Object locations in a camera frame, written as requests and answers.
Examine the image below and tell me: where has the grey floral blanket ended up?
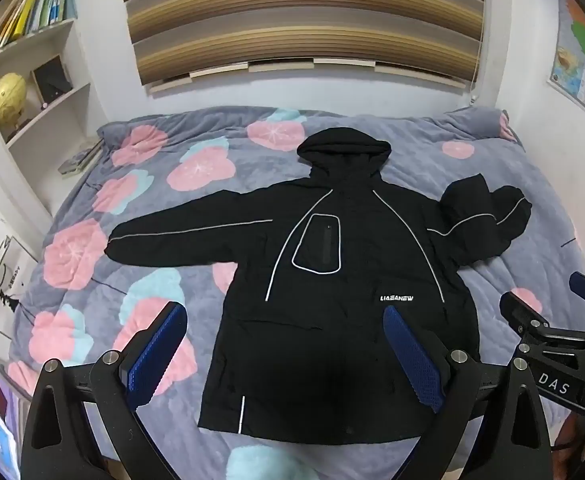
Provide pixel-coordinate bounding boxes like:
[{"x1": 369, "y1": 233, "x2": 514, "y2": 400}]
[{"x1": 7, "y1": 105, "x2": 585, "y2": 480}]

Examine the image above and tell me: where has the white bookshelf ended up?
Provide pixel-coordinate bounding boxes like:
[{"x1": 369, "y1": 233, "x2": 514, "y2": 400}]
[{"x1": 0, "y1": 0, "x2": 107, "y2": 218}]

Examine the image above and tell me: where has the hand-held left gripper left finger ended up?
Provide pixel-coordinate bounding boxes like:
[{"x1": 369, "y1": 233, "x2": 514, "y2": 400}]
[{"x1": 20, "y1": 301, "x2": 189, "y2": 480}]

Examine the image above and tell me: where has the yellow globe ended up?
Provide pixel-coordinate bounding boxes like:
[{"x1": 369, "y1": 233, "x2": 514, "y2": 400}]
[{"x1": 0, "y1": 72, "x2": 28, "y2": 128}]

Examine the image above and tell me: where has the black hooded jacket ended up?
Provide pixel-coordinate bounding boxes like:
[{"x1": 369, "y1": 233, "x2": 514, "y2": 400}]
[{"x1": 105, "y1": 127, "x2": 533, "y2": 448}]

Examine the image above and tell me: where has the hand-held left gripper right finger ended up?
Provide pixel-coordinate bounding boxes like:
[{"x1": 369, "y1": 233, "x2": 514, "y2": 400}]
[{"x1": 381, "y1": 305, "x2": 558, "y2": 480}]

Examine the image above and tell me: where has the small stack of books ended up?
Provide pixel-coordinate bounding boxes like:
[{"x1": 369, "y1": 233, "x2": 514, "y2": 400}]
[{"x1": 57, "y1": 141, "x2": 104, "y2": 177}]

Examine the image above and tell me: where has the white blind cord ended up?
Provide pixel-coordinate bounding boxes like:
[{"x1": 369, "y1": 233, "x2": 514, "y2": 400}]
[{"x1": 469, "y1": 27, "x2": 484, "y2": 107}]

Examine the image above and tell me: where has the black framed board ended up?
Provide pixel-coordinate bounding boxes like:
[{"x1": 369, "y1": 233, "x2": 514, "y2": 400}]
[{"x1": 31, "y1": 56, "x2": 72, "y2": 109}]

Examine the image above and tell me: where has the striped brown window blind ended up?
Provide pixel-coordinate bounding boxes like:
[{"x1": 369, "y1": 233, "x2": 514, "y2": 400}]
[{"x1": 119, "y1": 0, "x2": 488, "y2": 95}]

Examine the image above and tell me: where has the white wall poster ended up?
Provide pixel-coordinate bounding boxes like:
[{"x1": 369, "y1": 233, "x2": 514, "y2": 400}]
[{"x1": 0, "y1": 236, "x2": 39, "y2": 322}]

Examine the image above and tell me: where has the colourful wall map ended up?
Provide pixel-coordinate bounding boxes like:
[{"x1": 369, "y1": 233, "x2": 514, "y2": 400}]
[{"x1": 549, "y1": 0, "x2": 585, "y2": 133}]

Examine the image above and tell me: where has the row of books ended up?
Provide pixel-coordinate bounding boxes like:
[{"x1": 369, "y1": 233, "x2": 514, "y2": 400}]
[{"x1": 0, "y1": 0, "x2": 76, "y2": 57}]

